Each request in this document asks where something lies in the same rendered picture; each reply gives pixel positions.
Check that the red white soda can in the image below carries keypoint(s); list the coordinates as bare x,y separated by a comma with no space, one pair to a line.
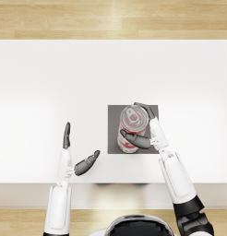
126,147
133,118

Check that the dark grey square mat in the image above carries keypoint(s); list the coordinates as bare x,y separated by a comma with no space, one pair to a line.
113,129

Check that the dark round robot body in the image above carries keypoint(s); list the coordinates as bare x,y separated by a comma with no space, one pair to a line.
138,227

